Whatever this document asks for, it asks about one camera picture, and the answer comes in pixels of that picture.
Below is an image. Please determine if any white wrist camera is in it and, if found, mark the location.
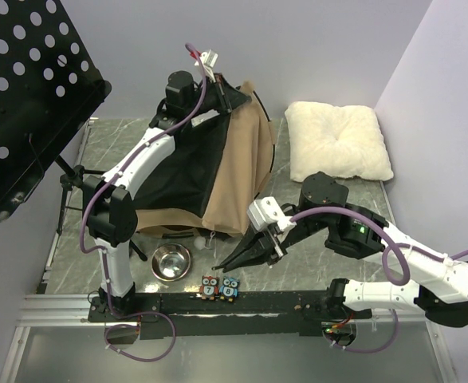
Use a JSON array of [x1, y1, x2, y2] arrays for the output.
[[199, 49, 218, 82], [247, 196, 296, 234]]

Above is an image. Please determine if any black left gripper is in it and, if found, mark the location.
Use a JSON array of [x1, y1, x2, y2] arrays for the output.
[[184, 73, 250, 120]]

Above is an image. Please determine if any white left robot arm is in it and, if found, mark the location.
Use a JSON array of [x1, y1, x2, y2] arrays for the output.
[[80, 71, 252, 321]]

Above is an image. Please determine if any steel pet bowl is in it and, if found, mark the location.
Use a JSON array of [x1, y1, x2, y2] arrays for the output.
[[151, 243, 191, 282]]

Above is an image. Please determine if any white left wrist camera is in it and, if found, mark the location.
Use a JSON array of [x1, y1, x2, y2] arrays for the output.
[[199, 49, 218, 82]]

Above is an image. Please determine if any blue owl tag eight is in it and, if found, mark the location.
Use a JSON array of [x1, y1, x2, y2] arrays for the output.
[[219, 277, 240, 302]]

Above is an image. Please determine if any black tripod stand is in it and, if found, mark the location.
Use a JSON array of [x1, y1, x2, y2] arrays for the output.
[[56, 156, 147, 262]]

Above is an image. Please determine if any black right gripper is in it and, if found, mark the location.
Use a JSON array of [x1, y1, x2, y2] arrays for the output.
[[220, 215, 332, 270]]

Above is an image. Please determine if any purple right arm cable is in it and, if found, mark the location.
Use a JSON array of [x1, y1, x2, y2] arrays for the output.
[[289, 207, 468, 356]]

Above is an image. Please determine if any tan and black pet tent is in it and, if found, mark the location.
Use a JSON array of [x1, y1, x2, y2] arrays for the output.
[[134, 81, 276, 236]]

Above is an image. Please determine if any white fluffy pillow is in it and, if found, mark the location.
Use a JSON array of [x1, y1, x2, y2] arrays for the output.
[[285, 101, 394, 183]]

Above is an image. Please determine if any black perforated music stand tray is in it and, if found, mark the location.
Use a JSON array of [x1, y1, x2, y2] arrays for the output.
[[0, 1, 112, 222]]

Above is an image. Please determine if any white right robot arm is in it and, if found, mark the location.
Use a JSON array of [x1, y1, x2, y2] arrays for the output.
[[217, 172, 468, 328]]

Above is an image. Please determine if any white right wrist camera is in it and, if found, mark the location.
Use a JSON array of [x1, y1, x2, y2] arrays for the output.
[[247, 196, 296, 234]]

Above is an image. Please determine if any red owl tag seven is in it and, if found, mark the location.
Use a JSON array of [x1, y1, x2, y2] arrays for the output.
[[199, 276, 219, 300]]

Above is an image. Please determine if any white pompom toy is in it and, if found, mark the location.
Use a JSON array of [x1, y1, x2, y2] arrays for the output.
[[194, 231, 216, 251]]

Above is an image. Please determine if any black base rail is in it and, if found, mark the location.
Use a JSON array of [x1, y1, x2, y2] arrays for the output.
[[88, 290, 372, 340]]

